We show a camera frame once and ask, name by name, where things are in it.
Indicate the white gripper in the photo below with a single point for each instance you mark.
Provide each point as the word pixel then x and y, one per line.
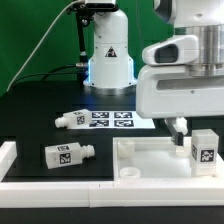
pixel 169 92

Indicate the white square table top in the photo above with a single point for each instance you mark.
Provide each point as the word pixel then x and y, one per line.
pixel 145 159

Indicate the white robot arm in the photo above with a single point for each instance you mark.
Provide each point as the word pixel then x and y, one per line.
pixel 111 69

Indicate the white sheet with tags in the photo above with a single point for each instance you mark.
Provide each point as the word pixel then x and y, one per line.
pixel 118 120

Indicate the white U-shaped fence frame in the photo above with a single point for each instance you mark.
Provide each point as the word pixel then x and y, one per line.
pixel 119 193

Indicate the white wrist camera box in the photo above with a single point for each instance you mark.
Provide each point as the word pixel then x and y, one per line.
pixel 177 50

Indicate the black camera stand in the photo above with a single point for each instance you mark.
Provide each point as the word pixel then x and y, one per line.
pixel 83 18

